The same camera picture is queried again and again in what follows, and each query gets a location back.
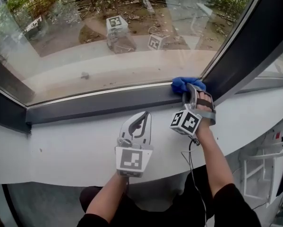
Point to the person's left forearm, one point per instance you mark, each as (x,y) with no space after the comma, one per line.
(105,197)

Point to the person's black sweater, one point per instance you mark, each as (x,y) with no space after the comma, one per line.
(233,204)

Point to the small grey debris clump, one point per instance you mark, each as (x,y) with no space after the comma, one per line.
(85,75)

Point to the person's right hand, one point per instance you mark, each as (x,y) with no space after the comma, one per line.
(203,94)

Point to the person's black trousers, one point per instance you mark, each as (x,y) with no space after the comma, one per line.
(89,197)

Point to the blue cleaning cloth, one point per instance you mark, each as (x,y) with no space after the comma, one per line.
(181,85)

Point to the green shrubs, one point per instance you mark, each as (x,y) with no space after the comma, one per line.
(32,1)

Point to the person's right forearm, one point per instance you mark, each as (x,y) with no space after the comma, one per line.
(212,155)

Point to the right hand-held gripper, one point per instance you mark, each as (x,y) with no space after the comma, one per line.
(187,123)

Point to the window glass pane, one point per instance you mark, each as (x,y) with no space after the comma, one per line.
(49,63)

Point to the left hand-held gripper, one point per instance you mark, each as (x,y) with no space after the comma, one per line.
(131,161)

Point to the white metal rack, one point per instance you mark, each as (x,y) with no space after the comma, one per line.
(261,155)

